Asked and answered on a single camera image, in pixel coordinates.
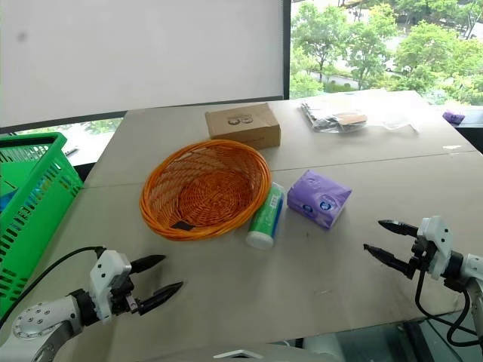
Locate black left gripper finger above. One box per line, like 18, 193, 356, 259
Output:
130, 254, 167, 275
136, 281, 185, 317

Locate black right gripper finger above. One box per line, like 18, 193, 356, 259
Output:
378, 219, 420, 238
363, 244, 415, 281

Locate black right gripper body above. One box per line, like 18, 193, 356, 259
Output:
410, 235, 435, 273

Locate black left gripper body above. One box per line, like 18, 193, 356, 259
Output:
109, 276, 140, 317

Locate orange wicker basket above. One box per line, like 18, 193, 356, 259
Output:
140, 139, 272, 241

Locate green plastic shopping basket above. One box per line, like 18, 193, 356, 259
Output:
0, 131, 84, 310

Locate purple tissue pack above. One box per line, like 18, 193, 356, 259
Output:
286, 169, 353, 231

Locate clear plastic bag with parts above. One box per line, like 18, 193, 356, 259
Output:
300, 100, 420, 135

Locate green white tube bottle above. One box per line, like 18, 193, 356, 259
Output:
245, 181, 286, 250

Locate brown cardboard box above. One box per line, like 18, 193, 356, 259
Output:
205, 102, 282, 149

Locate white projection screen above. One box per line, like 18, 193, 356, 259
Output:
0, 0, 292, 129

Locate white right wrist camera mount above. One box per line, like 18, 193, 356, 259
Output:
417, 215, 454, 281

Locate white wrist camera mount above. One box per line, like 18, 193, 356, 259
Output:
89, 248, 133, 324
417, 215, 454, 281

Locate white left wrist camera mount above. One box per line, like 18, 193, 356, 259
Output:
89, 248, 133, 324

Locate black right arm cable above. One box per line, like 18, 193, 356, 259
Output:
414, 268, 480, 347

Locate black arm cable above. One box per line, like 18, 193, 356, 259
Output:
0, 246, 106, 327
414, 268, 480, 347

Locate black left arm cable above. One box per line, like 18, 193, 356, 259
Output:
0, 246, 106, 327

